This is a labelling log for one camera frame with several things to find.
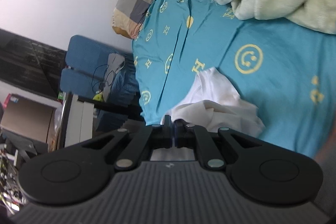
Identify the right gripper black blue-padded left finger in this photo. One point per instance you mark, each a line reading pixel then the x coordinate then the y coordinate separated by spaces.
pixel 79 172

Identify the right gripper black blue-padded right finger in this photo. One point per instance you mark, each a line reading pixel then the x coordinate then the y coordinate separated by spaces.
pixel 258 170

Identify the white t-shirt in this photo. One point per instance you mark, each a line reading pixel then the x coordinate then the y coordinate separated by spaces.
pixel 213 102

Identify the white desk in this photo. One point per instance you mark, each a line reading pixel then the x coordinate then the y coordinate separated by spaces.
pixel 73 121

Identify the brown cardboard box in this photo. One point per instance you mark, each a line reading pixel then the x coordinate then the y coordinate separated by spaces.
pixel 28 118

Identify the yellow-green small object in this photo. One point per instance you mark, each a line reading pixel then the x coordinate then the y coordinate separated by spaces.
pixel 98 97

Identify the teal smiley bed sheet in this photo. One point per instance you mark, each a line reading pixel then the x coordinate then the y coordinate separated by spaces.
pixel 286 70

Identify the blue covered chair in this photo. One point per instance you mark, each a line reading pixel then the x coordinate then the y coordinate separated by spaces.
pixel 86 62

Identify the dark window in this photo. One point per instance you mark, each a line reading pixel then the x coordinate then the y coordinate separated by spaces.
pixel 30 65

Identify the grey cloth on chair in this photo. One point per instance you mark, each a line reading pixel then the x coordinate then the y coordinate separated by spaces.
pixel 116 62

